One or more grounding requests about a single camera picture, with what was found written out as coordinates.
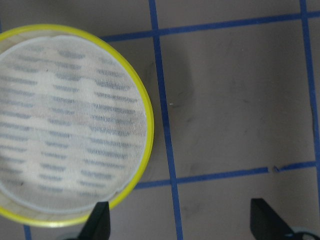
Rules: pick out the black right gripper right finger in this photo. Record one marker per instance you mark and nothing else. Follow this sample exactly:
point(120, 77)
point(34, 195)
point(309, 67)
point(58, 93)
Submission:
point(266, 224)

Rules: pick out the yellow steamer basket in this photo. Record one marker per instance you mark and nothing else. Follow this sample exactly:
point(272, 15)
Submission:
point(76, 125)

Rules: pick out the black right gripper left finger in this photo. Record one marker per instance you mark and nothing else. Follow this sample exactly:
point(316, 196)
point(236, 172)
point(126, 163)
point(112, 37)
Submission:
point(98, 225)

